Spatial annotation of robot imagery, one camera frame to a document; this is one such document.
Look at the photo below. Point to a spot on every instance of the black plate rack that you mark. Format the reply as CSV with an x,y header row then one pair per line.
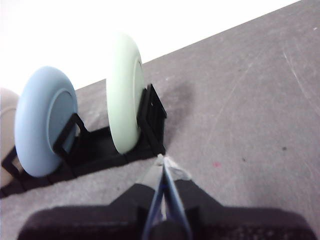
x,y
100,150

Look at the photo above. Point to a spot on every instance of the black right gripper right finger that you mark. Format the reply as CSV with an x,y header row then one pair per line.
x,y
237,222

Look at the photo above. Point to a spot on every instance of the blue plate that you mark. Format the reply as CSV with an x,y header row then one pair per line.
x,y
35,125

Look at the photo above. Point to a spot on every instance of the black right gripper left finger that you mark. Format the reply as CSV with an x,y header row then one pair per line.
x,y
100,222

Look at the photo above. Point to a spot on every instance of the green plate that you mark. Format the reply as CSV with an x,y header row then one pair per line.
x,y
122,95

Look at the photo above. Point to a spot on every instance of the cream plate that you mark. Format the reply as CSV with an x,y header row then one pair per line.
x,y
6,120

